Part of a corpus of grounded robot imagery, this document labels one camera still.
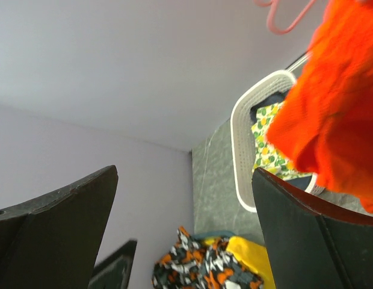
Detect orange shorts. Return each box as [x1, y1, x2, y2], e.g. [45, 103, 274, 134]
[267, 1, 373, 214]

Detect pink wire hanger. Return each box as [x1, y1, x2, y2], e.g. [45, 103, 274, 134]
[253, 0, 318, 35]

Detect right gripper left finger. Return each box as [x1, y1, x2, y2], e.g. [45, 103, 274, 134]
[0, 166, 118, 288]

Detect camouflage pattern shorts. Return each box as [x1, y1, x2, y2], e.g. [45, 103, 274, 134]
[152, 226, 264, 288]

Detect white plastic basket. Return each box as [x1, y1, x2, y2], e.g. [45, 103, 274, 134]
[230, 69, 325, 213]

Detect lemon print folded cloth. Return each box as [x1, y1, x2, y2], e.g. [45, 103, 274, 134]
[251, 101, 312, 181]

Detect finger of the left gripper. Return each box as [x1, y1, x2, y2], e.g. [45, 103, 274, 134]
[88, 239, 137, 289]

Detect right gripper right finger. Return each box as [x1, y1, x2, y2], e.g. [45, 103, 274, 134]
[252, 169, 373, 288]

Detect yellow shorts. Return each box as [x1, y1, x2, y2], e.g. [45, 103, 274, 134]
[200, 236, 276, 288]

